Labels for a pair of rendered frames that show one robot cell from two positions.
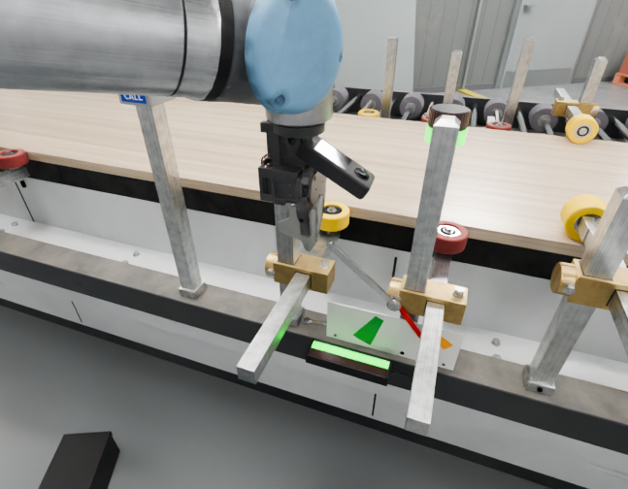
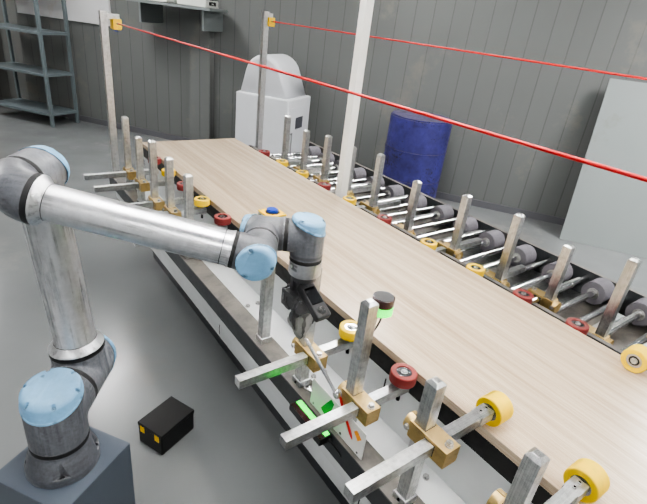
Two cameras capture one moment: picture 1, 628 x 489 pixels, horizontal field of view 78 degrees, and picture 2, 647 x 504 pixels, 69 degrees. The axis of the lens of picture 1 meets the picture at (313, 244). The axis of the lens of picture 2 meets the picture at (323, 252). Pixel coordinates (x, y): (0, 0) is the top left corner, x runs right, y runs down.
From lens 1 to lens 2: 0.88 m
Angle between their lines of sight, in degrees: 28
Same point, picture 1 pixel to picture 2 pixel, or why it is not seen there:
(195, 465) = (227, 465)
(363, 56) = (615, 192)
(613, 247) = (424, 409)
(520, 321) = (449, 471)
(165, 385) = (242, 405)
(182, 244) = (264, 308)
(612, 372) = not seen: outside the picture
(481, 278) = not seen: hidden behind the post
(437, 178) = (360, 329)
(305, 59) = (254, 267)
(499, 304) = not seen: hidden behind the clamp
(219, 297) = (274, 350)
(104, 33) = (199, 251)
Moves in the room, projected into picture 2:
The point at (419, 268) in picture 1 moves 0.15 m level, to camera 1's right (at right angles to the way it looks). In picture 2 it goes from (352, 378) to (400, 404)
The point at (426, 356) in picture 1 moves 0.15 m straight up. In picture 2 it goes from (318, 421) to (324, 377)
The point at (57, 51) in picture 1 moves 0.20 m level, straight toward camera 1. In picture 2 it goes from (188, 252) to (154, 299)
